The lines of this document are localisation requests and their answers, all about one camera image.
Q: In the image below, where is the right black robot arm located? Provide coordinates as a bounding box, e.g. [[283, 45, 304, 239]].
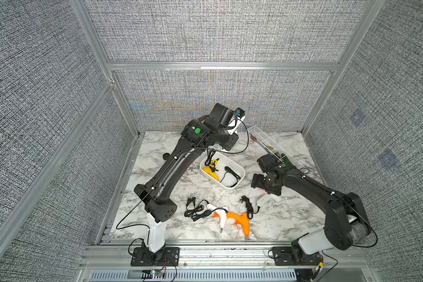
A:
[[251, 154, 373, 262]]

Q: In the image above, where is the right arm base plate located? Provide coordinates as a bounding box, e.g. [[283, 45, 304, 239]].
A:
[[270, 247, 323, 267]]

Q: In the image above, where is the clear plastic organizer tray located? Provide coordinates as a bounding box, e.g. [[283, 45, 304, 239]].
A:
[[249, 125, 310, 174]]

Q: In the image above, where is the yellow glue gun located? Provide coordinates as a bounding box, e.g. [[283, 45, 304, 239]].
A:
[[203, 158, 219, 181]]

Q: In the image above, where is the white orange glue gun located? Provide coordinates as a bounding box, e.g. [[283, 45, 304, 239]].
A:
[[207, 203, 228, 233]]

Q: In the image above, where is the white storage box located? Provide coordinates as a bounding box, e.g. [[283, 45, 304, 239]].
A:
[[199, 152, 246, 190]]

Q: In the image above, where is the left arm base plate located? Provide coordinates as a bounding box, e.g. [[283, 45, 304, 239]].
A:
[[130, 247, 180, 267]]

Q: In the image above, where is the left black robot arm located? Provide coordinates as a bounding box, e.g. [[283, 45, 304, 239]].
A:
[[134, 103, 245, 254]]

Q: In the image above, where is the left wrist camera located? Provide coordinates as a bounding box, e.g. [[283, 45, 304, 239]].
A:
[[233, 108, 246, 124]]

